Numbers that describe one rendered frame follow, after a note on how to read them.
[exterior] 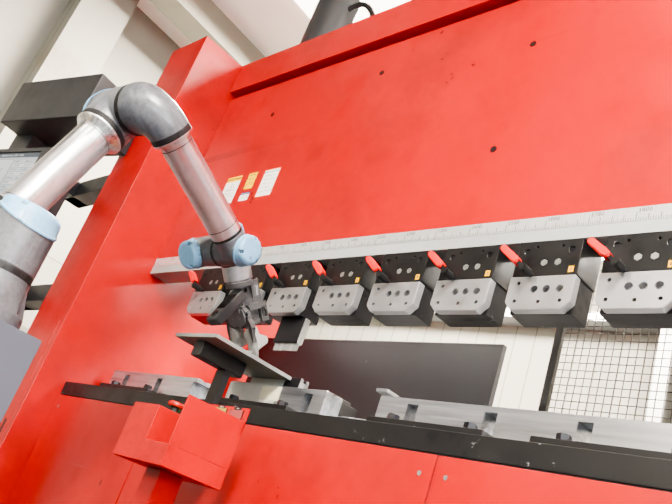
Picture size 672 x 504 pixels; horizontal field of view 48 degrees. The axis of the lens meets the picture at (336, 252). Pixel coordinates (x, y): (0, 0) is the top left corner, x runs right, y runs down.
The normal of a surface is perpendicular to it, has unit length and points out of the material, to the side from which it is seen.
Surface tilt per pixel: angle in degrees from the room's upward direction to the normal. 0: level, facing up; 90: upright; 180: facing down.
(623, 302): 90
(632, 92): 90
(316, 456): 90
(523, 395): 90
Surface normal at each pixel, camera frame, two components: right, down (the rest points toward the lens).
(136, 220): 0.69, -0.07
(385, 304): -0.64, -0.50
